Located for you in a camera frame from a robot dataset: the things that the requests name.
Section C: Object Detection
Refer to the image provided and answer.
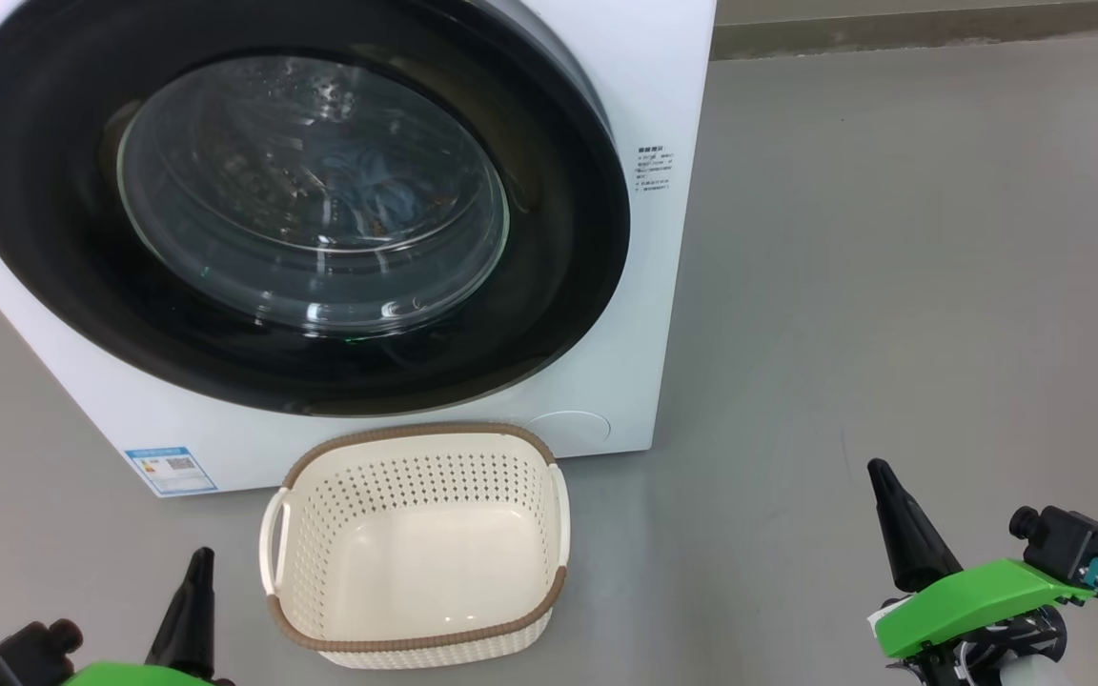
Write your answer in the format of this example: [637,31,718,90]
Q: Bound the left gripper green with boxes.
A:
[61,547,232,686]

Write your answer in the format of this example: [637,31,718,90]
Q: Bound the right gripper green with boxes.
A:
[867,458,1096,686]

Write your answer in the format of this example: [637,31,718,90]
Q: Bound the black round glass door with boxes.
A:
[0,0,632,418]

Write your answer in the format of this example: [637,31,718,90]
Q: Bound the blue cartoon-print clothing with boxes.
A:
[314,141,461,241]

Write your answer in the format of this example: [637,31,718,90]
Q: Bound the cream perforated laundry basket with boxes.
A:
[258,421,572,671]

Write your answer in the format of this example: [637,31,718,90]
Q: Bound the white front-load washing machine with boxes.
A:
[0,0,718,499]

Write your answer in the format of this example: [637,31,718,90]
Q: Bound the blue energy label sticker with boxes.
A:
[124,445,219,497]

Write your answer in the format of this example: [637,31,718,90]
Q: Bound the round white filter cover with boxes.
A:
[521,409,613,451]

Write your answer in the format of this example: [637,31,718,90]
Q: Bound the grey skirting board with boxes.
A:
[710,0,1098,61]

